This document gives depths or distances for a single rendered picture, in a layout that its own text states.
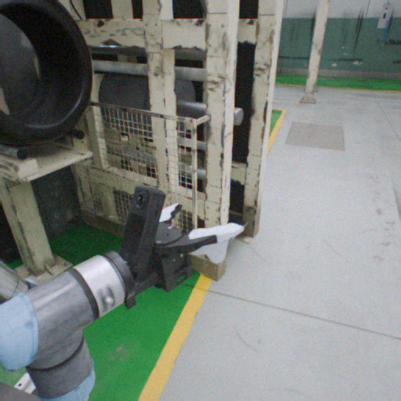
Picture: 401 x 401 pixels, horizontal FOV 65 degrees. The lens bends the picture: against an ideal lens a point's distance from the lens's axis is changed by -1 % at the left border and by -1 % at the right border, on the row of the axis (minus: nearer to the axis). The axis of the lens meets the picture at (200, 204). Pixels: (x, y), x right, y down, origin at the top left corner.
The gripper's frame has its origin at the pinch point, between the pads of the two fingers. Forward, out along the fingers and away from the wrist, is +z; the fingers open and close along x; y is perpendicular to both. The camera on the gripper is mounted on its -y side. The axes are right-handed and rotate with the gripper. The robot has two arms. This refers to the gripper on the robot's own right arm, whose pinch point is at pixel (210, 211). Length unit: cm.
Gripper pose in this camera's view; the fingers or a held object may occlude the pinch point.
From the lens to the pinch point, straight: 55.8
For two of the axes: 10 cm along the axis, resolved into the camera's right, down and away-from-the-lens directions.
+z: 7.1, -3.6, 6.1
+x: 7.0, 2.4, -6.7
